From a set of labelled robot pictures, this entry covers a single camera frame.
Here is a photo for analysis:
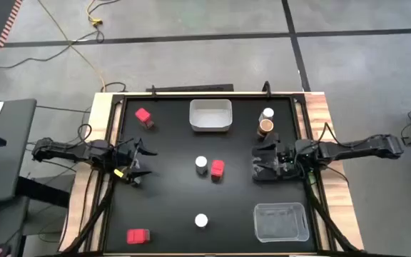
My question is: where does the yellow plug cord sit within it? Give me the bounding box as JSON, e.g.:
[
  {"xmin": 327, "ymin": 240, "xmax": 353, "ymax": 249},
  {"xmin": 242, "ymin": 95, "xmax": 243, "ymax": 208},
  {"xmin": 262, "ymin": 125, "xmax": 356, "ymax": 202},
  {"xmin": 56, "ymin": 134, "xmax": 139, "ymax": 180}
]
[{"xmin": 86, "ymin": 0, "xmax": 121, "ymax": 26}]

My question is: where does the yellow floor cable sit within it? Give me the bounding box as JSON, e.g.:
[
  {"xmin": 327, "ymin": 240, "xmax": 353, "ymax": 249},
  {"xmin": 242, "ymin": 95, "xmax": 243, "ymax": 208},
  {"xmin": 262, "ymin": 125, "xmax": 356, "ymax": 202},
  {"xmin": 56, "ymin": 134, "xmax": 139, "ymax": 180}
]
[{"xmin": 36, "ymin": 0, "xmax": 106, "ymax": 92}]

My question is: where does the white plastic bin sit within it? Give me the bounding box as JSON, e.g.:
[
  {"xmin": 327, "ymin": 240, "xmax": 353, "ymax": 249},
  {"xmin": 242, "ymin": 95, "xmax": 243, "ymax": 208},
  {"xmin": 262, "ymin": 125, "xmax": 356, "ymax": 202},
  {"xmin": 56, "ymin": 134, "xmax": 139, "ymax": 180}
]
[{"xmin": 188, "ymin": 99, "xmax": 233, "ymax": 133}]

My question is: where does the grey desk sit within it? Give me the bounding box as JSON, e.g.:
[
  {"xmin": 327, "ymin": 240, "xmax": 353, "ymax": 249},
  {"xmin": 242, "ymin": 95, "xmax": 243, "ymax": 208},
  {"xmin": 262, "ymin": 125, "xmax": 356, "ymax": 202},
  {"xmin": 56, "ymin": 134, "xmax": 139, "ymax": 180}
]
[{"xmin": 0, "ymin": 99, "xmax": 38, "ymax": 205}]

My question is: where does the clear plastic bin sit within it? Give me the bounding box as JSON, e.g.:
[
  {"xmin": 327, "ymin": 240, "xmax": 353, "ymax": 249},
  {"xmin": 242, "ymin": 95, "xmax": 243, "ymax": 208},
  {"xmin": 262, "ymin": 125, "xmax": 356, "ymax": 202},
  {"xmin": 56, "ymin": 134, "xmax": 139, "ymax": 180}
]
[{"xmin": 253, "ymin": 202, "xmax": 310, "ymax": 243}]

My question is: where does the black flat bar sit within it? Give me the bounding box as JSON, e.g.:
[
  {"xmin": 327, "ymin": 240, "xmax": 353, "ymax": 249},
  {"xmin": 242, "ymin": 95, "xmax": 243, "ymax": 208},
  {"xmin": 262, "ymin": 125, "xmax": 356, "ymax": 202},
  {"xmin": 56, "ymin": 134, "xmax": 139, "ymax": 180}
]
[{"xmin": 146, "ymin": 84, "xmax": 235, "ymax": 93}]

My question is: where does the black cable loop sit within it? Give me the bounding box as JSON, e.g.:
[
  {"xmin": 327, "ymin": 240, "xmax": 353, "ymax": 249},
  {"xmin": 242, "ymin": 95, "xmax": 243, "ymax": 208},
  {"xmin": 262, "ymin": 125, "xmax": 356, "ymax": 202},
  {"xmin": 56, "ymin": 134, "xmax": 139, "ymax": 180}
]
[{"xmin": 100, "ymin": 81, "xmax": 128, "ymax": 93}]

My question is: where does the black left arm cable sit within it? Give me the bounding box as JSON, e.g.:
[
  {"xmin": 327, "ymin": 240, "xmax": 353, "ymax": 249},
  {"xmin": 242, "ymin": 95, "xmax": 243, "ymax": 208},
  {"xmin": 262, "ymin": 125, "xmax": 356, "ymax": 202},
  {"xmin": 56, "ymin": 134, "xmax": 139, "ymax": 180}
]
[{"xmin": 76, "ymin": 123, "xmax": 94, "ymax": 146}]

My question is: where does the black metal table frame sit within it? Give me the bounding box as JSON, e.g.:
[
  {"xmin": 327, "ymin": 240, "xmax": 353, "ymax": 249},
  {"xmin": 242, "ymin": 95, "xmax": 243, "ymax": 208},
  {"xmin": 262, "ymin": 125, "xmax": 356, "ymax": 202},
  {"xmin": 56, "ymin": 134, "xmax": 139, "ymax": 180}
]
[{"xmin": 98, "ymin": 91, "xmax": 321, "ymax": 255}]

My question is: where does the black desk crossbar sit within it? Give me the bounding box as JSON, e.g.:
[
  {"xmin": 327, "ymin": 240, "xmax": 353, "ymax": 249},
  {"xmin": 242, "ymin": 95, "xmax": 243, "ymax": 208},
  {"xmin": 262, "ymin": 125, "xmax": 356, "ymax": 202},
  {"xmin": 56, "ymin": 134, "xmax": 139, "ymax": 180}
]
[{"xmin": 15, "ymin": 176, "xmax": 71, "ymax": 208}]

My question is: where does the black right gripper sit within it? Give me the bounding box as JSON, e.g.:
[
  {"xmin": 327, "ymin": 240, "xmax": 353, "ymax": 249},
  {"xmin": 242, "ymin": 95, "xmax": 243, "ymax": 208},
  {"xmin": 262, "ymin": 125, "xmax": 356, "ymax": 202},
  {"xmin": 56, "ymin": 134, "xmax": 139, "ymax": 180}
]
[{"xmin": 255, "ymin": 133, "xmax": 301, "ymax": 181}]

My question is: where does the black floor cable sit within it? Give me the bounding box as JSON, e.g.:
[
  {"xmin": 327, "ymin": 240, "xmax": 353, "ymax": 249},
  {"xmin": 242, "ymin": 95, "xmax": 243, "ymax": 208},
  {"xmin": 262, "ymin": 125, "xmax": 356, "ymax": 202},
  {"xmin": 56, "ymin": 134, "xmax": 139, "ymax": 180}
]
[{"xmin": 0, "ymin": 29, "xmax": 106, "ymax": 69}]

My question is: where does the dark smoky plastic bin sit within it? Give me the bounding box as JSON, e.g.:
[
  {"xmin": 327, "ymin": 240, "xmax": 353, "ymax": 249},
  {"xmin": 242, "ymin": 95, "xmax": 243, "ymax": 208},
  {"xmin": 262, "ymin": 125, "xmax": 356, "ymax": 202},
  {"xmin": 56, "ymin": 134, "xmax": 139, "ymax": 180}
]
[{"xmin": 250, "ymin": 141, "xmax": 301, "ymax": 183}]

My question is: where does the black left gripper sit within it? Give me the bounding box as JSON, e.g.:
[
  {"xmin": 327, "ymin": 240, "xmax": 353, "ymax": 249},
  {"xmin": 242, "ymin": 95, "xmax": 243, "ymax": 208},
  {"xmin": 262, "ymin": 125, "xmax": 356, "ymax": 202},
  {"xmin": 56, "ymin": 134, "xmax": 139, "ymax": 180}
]
[{"xmin": 111, "ymin": 138, "xmax": 158, "ymax": 187}]

